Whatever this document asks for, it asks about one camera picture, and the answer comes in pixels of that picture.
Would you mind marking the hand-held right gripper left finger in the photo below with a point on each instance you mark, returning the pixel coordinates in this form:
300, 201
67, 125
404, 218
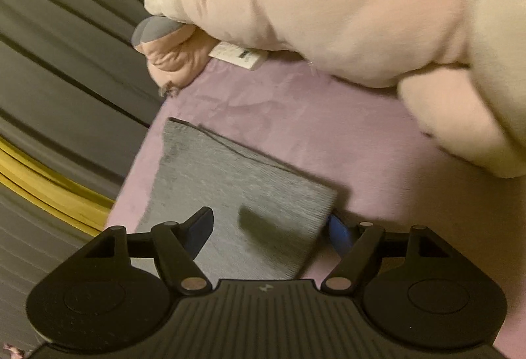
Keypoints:
201, 229

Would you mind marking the grey pants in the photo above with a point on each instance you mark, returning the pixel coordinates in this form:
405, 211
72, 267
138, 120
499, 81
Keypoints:
246, 186

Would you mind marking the yellow curtain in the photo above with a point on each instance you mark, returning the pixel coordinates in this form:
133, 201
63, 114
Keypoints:
49, 186

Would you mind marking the grey curtain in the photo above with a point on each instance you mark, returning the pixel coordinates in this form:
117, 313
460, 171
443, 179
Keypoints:
61, 54

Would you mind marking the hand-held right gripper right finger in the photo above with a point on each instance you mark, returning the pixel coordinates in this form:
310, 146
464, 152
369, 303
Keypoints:
339, 234

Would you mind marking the purple blanket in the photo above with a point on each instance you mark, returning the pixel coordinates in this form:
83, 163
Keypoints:
287, 116

